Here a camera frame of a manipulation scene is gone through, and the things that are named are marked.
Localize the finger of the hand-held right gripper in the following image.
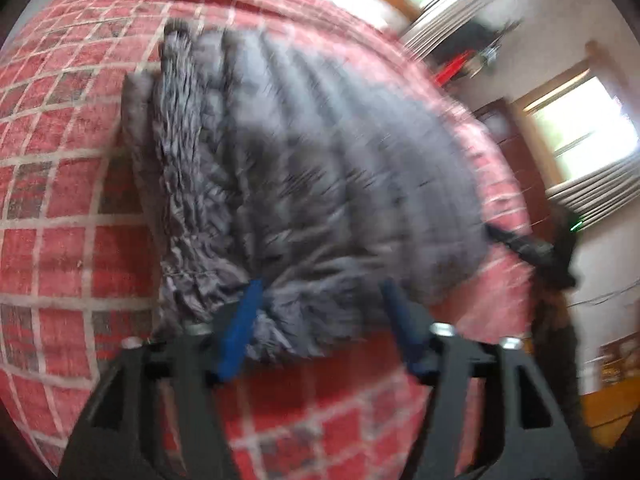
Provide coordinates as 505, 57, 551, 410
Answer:
485, 224, 548, 267

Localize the red hanging bag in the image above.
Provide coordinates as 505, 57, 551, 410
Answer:
434, 52, 472, 85

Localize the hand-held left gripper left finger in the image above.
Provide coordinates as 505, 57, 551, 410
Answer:
57, 277, 266, 480

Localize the red plaid blanket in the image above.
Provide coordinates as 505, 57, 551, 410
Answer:
0, 0, 536, 480

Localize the dark wooden headboard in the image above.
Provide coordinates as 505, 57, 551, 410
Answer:
474, 100, 563, 246

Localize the small wooden framed window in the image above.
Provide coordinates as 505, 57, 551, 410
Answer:
510, 40, 640, 196

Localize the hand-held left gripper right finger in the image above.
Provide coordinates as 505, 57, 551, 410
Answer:
380, 277, 586, 480

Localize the white curtain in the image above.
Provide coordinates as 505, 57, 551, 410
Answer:
400, 0, 526, 61
545, 160, 640, 233

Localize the grey quilted jacket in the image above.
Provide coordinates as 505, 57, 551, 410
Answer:
120, 17, 488, 361

